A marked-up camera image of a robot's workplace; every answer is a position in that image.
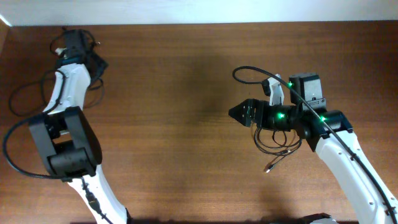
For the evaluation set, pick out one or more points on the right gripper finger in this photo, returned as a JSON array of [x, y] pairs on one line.
[[242, 119], [241, 108]]

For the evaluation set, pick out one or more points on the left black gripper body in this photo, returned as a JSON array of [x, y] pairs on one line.
[[76, 40]]

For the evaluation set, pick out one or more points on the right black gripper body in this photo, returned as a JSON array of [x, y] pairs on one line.
[[258, 113]]

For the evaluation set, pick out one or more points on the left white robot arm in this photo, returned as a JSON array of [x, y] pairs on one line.
[[67, 145]]

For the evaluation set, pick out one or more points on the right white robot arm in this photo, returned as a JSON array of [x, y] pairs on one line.
[[300, 106]]

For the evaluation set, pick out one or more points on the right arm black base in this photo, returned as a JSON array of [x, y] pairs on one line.
[[318, 218]]

